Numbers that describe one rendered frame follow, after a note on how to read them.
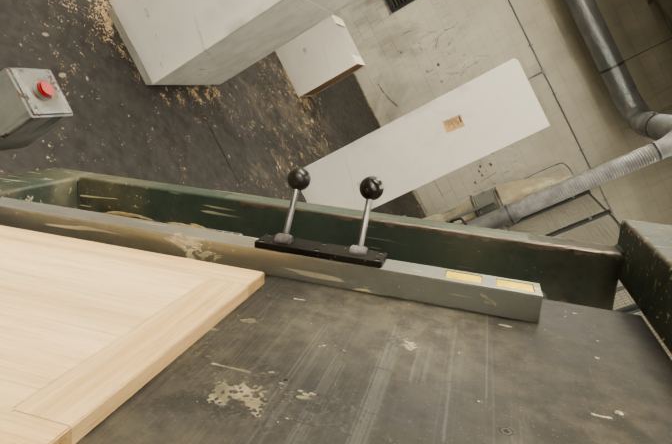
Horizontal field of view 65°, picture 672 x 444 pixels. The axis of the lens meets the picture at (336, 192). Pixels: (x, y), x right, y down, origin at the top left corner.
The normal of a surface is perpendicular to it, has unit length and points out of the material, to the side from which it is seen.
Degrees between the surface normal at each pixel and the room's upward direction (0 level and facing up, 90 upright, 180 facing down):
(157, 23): 90
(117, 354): 58
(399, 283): 90
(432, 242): 90
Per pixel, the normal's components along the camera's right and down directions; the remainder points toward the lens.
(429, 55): -0.26, 0.18
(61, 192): 0.96, 0.13
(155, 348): 0.07, -0.98
